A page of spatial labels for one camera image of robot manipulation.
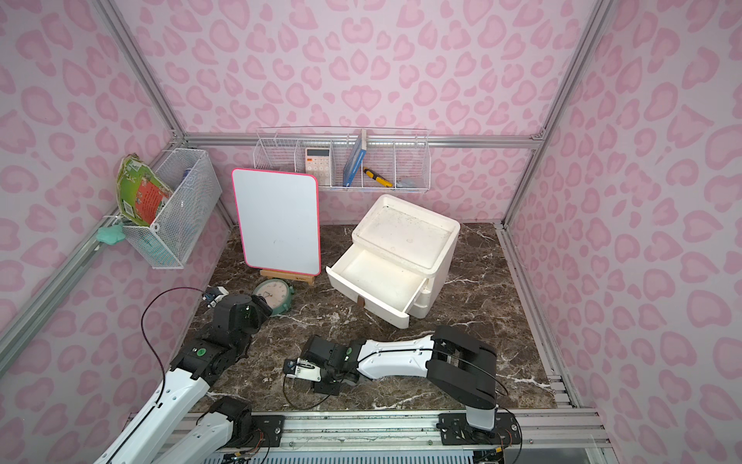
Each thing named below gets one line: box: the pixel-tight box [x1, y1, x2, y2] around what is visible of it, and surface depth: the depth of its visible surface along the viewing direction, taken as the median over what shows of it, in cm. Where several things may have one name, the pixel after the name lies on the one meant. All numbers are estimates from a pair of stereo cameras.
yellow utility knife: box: [363, 167, 394, 188], surface depth 100 cm
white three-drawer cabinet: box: [326, 194, 461, 330], surface depth 85 cm
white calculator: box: [305, 146, 332, 187], surface depth 97 cm
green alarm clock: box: [252, 278, 295, 317], surface depth 100 cm
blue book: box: [342, 129, 368, 187], surface depth 90 cm
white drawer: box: [325, 243, 429, 329], surface depth 83 cm
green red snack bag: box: [116, 152, 173, 227], surface depth 74 cm
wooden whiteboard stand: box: [259, 269, 316, 286], surface depth 102 cm
